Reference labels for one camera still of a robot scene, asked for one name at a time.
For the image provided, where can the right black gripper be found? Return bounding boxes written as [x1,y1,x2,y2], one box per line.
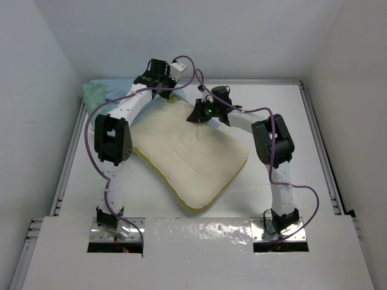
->
[188,98,220,123]

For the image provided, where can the cream pillow with yellow edge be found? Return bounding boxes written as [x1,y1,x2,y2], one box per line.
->
[131,96,249,211]

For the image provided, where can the green and blue pillowcase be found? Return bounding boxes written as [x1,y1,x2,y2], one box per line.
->
[82,80,174,132]

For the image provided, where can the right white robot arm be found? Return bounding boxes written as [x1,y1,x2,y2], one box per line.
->
[187,85,299,235]

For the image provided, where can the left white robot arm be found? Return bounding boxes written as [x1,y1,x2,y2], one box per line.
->
[94,59,187,228]

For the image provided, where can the white front cover board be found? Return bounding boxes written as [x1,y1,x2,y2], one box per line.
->
[24,216,373,289]

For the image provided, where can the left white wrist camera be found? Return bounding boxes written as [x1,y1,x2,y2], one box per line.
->
[169,62,187,82]

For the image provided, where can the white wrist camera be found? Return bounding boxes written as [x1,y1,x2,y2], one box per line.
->
[201,92,213,103]
[169,62,187,82]

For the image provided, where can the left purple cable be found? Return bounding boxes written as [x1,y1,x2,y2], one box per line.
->
[83,55,195,251]

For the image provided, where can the purple cable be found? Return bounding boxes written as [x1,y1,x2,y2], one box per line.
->
[194,68,320,244]
[83,55,195,251]

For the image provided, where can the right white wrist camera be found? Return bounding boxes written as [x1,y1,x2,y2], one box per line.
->
[201,92,213,103]

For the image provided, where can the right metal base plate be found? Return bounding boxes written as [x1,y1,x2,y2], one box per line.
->
[250,217,307,243]

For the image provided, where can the metal base plate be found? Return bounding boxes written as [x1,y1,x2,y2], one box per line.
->
[89,218,145,243]
[250,217,307,243]

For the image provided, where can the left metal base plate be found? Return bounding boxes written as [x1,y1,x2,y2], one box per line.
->
[89,218,145,243]

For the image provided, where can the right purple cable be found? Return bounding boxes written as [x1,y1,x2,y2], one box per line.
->
[194,68,320,244]

